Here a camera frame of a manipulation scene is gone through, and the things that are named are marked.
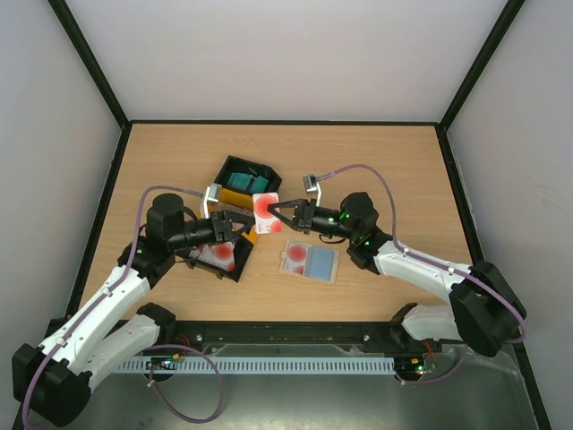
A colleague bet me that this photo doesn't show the red patterned card stack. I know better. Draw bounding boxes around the red patterned card stack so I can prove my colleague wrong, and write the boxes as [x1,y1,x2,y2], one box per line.
[189,242,235,271]

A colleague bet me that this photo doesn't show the teal card stack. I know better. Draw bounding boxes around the teal card stack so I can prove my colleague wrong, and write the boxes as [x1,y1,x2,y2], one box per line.
[226,172,269,194]

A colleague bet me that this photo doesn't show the black bin with red cards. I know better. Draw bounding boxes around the black bin with red cards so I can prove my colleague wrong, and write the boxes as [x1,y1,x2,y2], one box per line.
[178,236,254,283]

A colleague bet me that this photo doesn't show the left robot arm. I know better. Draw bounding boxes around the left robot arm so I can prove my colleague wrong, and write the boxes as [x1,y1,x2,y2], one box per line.
[12,186,255,429]

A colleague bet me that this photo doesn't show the red circle credit card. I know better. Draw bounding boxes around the red circle credit card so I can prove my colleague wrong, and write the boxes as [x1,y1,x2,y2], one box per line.
[280,241,311,276]

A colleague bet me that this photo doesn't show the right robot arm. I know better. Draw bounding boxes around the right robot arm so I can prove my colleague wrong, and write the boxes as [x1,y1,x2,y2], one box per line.
[268,192,526,357]

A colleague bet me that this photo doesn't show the black aluminium frame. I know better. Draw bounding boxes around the black aluminium frame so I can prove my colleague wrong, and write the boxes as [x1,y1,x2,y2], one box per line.
[11,0,554,430]

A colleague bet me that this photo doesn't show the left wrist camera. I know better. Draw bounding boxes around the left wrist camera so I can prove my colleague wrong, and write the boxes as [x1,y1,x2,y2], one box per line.
[200,183,222,219]

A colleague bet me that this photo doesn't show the beige card holder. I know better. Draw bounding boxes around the beige card holder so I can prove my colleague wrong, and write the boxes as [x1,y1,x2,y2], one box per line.
[278,245,339,283]

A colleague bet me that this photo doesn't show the black bin with teal cards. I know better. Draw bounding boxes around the black bin with teal cards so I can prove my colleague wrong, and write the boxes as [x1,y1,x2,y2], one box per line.
[213,155,282,195]

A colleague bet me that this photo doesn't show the yellow card bin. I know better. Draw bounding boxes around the yellow card bin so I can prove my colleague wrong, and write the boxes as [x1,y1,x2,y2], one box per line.
[211,187,254,218]

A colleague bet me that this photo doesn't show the light blue slotted cable duct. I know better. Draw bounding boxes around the light blue slotted cable duct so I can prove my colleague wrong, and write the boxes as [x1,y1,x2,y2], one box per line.
[116,357,395,375]

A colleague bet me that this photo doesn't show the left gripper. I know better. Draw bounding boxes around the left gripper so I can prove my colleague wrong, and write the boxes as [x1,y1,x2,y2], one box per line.
[169,211,256,252]

